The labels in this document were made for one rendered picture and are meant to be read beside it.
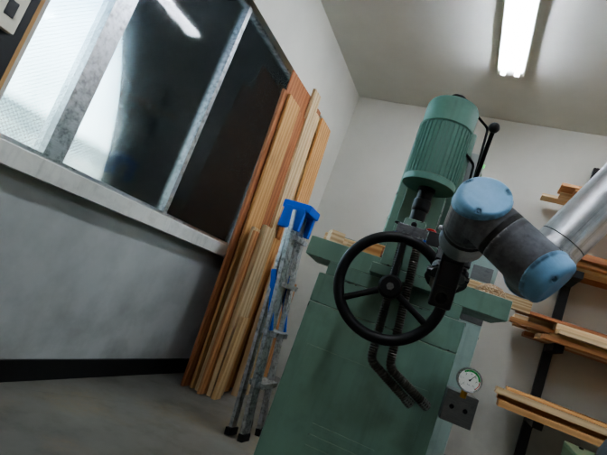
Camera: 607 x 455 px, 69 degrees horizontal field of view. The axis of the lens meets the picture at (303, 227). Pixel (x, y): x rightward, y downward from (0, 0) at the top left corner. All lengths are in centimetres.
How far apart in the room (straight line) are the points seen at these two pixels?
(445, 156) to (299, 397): 87
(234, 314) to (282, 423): 140
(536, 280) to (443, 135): 87
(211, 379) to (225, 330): 28
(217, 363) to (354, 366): 151
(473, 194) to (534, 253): 13
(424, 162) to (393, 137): 273
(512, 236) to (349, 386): 73
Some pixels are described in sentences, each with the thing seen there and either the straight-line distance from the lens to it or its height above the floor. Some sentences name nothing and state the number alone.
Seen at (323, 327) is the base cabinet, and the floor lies 65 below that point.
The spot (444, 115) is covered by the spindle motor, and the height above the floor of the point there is 143.
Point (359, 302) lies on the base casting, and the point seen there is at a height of 75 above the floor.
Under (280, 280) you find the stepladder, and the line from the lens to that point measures 221.
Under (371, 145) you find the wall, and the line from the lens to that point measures 424.
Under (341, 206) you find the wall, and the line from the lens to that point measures 408.
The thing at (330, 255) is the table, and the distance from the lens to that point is 136.
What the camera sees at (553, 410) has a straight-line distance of 331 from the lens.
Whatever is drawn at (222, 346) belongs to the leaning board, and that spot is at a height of 29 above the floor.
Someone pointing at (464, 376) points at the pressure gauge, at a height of 66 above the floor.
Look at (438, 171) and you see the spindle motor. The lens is 151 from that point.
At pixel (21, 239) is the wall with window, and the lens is 196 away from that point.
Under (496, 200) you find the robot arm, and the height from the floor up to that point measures 96.
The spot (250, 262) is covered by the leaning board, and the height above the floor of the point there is 80.
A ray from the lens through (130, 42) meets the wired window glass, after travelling 222.
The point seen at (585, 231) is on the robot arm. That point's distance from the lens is 93.
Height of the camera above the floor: 71
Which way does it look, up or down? 8 degrees up
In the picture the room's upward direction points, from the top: 20 degrees clockwise
